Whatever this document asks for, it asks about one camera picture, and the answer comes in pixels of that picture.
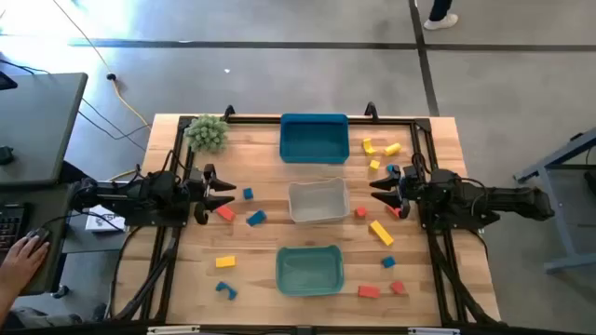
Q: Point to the person's hand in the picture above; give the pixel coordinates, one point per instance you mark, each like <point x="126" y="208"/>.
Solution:
<point x="21" y="265"/>

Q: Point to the small red cube block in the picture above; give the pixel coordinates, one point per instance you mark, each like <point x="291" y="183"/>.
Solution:
<point x="397" y="287"/>
<point x="361" y="212"/>

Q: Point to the yellow cylinder block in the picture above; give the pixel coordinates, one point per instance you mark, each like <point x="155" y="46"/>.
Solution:
<point x="393" y="149"/>

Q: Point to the person's white shoe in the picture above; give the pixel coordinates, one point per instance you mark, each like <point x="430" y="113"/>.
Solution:
<point x="440" y="22"/>

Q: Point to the white label strip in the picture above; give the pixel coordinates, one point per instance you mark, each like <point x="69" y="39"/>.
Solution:
<point x="172" y="330"/>
<point x="433" y="331"/>

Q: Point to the small green potted plant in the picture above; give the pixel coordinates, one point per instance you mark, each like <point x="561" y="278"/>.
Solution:
<point x="206" y="133"/>

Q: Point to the red rectangular block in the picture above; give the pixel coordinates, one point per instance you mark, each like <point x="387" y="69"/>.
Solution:
<point x="226" y="213"/>
<point x="369" y="291"/>

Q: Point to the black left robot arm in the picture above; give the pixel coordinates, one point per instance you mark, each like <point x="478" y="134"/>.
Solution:
<point x="149" y="195"/>

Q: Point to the yellow rectangular block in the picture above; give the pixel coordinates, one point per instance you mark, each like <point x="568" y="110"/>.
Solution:
<point x="226" y="261"/>

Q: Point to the small yellow cube block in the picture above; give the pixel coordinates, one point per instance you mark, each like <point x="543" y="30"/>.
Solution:
<point x="374" y="164"/>

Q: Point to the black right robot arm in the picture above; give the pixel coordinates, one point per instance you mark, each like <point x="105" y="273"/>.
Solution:
<point x="503" y="200"/>

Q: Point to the blue arch block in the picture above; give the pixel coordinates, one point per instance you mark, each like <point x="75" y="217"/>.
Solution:
<point x="222" y="287"/>

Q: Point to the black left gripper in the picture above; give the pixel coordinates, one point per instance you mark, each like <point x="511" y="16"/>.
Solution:
<point x="200" y="186"/>

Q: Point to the dark desk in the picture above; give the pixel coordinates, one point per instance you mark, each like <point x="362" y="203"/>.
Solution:
<point x="51" y="205"/>

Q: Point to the long yellow block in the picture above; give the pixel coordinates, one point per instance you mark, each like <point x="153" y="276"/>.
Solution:
<point x="381" y="232"/>

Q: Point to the person's leg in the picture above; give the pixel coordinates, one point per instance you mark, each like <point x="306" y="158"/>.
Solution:
<point x="440" y="8"/>

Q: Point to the blue rectangular block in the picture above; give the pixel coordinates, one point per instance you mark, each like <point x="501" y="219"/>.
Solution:
<point x="256" y="218"/>

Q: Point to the person's forearm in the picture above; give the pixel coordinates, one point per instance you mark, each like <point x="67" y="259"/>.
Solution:
<point x="4" y="302"/>

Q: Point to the grey desk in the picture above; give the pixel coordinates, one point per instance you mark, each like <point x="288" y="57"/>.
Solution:
<point x="42" y="130"/>

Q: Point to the blue plastic bin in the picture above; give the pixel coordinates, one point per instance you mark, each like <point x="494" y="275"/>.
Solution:
<point x="314" y="139"/>

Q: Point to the black keyboard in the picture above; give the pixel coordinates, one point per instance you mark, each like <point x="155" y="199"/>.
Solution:
<point x="10" y="228"/>

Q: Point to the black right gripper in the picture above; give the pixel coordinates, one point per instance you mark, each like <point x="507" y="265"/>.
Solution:
<point x="410" y="191"/>

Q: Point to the white plastic bin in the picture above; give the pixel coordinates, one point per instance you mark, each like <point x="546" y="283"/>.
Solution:
<point x="319" y="202"/>

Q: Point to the small blue cube block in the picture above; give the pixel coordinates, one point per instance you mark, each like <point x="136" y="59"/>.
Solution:
<point x="388" y="262"/>
<point x="248" y="193"/>

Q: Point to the white booklet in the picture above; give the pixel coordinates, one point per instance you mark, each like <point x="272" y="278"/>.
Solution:
<point x="100" y="221"/>

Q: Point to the green plastic bin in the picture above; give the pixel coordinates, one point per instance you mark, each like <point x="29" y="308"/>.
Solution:
<point x="309" y="272"/>

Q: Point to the yellow arch block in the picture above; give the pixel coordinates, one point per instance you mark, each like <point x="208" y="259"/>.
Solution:
<point x="368" y="148"/>

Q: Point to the small black device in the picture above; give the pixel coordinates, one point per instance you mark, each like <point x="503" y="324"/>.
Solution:
<point x="5" y="156"/>

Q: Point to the blue-grey metal table frame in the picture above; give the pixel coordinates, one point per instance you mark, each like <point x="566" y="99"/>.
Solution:
<point x="561" y="218"/>

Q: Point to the black aluminium table frame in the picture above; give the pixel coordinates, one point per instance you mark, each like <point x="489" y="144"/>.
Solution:
<point x="251" y="120"/>

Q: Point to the black computer mouse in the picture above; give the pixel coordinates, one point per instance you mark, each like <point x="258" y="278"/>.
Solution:
<point x="39" y="233"/>

